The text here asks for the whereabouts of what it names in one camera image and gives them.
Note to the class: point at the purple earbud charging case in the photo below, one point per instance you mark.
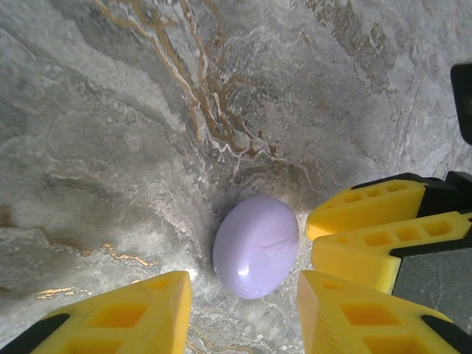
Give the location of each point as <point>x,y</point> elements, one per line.
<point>254,250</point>

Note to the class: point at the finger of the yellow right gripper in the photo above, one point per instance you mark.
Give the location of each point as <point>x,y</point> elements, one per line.
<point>368,214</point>
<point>350,262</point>

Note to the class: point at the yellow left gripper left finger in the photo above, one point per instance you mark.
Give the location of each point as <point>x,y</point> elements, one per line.
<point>166,306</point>

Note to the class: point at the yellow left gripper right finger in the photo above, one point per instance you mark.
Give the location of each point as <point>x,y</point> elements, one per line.
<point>321,317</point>

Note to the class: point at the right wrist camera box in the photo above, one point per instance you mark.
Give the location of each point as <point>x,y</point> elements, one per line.
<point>464,103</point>

